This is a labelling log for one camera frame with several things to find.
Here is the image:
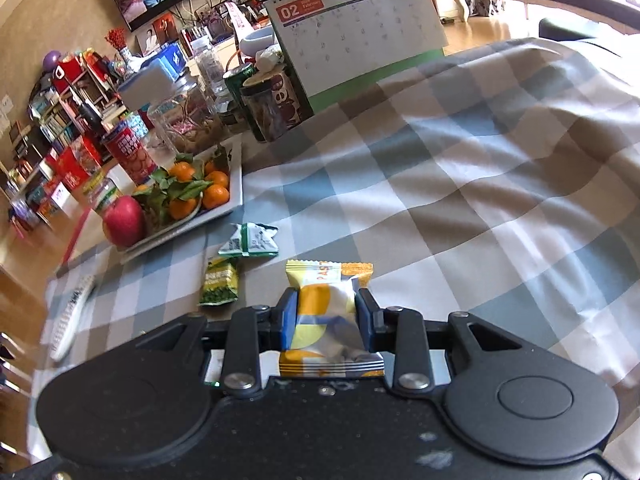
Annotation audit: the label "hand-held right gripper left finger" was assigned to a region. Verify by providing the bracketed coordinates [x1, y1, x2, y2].
[127, 287, 300, 400]

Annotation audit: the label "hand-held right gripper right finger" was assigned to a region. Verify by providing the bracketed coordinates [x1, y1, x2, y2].
[357, 288, 531, 395]

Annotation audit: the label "yellow and white snack packet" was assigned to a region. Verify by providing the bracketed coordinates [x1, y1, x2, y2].
[278, 259, 386, 378]

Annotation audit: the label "green snack packet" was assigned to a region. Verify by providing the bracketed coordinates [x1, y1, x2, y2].
[198, 256, 240, 307]

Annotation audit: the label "white packet with green band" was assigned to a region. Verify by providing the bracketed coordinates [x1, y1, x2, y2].
[218, 222, 279, 258]

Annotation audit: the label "white rectangular plate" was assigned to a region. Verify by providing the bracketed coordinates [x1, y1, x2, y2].
[120, 135, 244, 263]

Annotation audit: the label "checked tablecloth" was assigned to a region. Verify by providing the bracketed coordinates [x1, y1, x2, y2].
[27, 37, 640, 461]

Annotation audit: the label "pile of leafy tangerines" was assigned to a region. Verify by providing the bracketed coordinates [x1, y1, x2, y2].
[131, 152, 232, 226]

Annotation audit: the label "red apple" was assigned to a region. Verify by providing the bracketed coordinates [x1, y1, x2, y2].
[102, 195, 147, 248]

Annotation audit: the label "brown snack canister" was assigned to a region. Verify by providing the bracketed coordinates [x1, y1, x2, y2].
[241, 74, 306, 143]

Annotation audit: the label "glass jar with dark contents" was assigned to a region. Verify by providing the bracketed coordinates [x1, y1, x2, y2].
[215, 92, 241, 133]

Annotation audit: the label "white remote control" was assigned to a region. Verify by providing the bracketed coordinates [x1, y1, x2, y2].
[49, 275, 97, 361]

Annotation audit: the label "glass jar with green label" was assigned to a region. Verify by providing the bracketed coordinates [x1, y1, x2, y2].
[84, 172, 123, 218]

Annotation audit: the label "clear plastic jar pale lid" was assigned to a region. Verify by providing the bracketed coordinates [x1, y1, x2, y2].
[117, 67, 223, 156]

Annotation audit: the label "red tin can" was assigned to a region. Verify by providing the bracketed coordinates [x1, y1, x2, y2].
[102, 125, 158, 186]

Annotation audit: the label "green can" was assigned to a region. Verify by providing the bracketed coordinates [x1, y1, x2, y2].
[222, 62, 256, 111]

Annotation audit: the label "red gift boxes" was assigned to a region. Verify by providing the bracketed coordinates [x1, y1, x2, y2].
[45, 135, 103, 191]

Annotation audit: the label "small clear bottle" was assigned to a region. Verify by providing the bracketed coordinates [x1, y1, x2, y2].
[192, 37, 223, 96]

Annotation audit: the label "blue tissue pack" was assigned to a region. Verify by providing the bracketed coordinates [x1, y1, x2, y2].
[142, 42, 186, 81]

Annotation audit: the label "desk calendar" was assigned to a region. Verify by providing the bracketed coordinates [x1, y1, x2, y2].
[257, 0, 448, 111]

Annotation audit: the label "blue and white vase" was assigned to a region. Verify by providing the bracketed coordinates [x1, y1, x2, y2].
[105, 27, 138, 78]

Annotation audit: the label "bookshelf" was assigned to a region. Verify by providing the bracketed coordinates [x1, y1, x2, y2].
[30, 55, 131, 161]

